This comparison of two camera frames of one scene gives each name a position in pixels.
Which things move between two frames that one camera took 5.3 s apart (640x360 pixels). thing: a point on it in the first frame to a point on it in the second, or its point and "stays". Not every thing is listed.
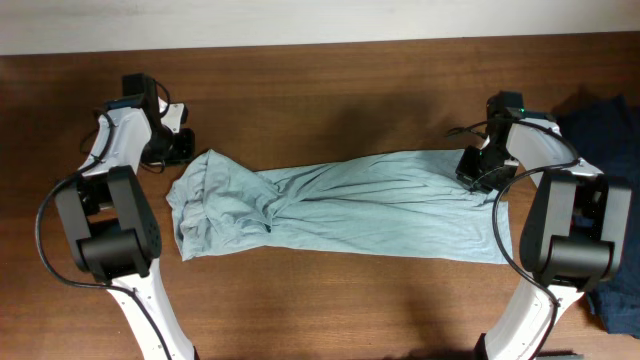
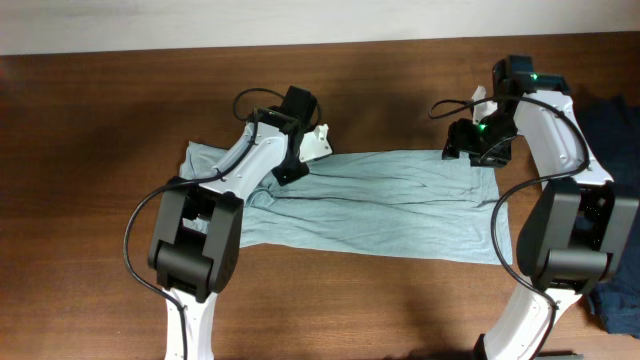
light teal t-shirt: x=412 y=205 stays
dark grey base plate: x=560 y=357 stays
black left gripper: x=181 y=147 to x=288 y=168
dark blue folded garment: x=606 y=134 stays
